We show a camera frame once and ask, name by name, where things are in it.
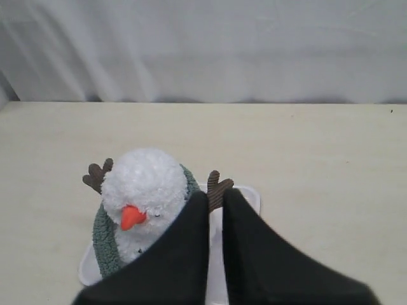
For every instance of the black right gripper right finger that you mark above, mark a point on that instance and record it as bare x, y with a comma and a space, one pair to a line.
263, 268

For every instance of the white plush snowman toy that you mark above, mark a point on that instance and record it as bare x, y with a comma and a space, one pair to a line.
143, 197

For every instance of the white curtain backdrop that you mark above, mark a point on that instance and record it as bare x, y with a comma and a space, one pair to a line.
204, 51

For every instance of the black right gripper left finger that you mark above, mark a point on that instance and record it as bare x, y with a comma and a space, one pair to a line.
171, 271

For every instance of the white plastic tray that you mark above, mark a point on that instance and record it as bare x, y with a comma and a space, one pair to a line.
216, 293

